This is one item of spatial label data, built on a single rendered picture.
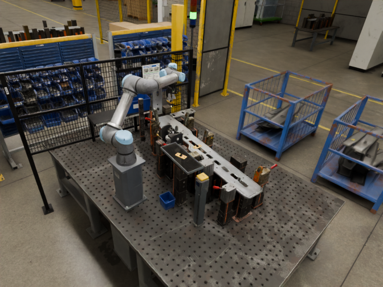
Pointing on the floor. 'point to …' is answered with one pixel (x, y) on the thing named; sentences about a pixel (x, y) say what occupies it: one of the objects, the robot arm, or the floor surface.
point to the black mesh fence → (86, 102)
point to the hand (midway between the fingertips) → (170, 99)
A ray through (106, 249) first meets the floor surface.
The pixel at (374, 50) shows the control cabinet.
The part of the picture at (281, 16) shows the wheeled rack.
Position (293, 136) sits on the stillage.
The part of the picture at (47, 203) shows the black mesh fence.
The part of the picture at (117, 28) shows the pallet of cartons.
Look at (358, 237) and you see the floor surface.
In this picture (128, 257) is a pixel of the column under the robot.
